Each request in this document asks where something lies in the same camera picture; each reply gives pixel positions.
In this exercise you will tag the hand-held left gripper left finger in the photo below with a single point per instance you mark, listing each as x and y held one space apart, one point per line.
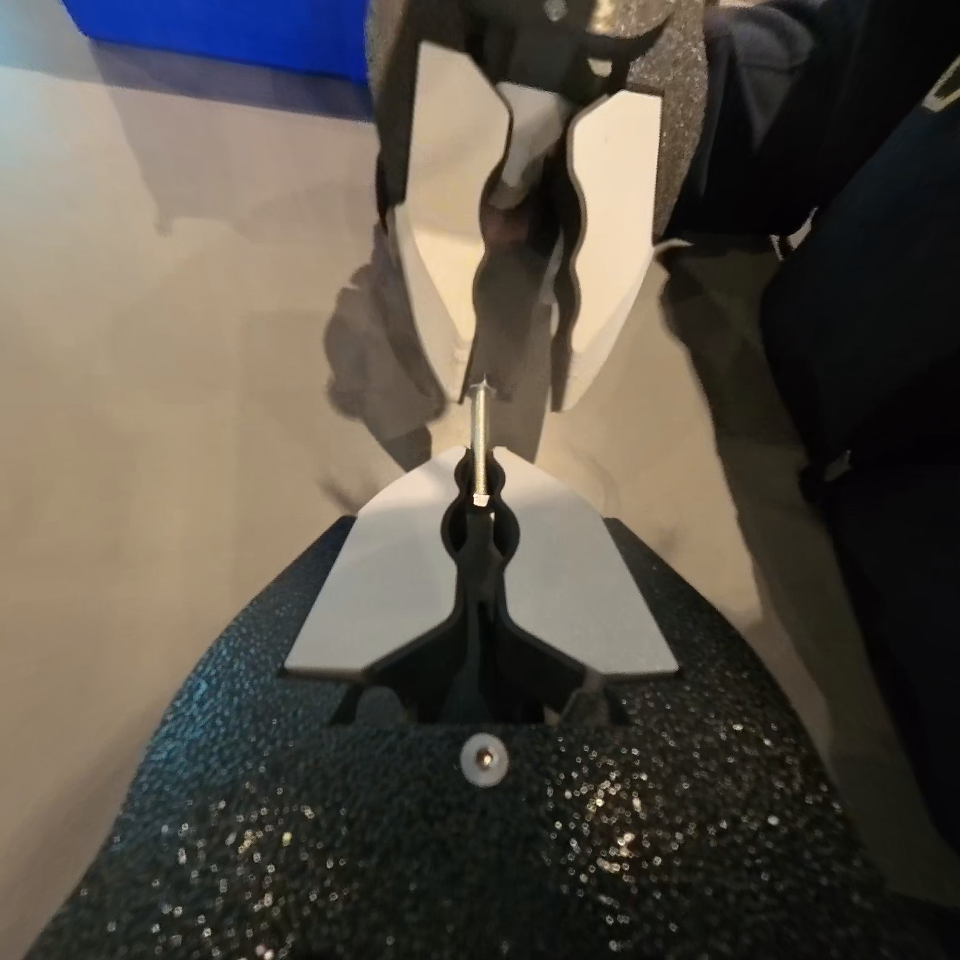
375 585

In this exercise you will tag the person's dark clothing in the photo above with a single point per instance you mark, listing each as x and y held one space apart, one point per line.
900 375

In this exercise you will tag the blue box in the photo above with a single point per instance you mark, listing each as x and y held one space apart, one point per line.
225 30

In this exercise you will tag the silver metal bolt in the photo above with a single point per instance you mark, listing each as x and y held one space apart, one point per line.
479 450

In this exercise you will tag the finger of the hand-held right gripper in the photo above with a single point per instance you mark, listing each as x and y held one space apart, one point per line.
442 225
619 195

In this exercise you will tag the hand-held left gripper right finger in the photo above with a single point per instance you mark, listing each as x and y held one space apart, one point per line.
585 592

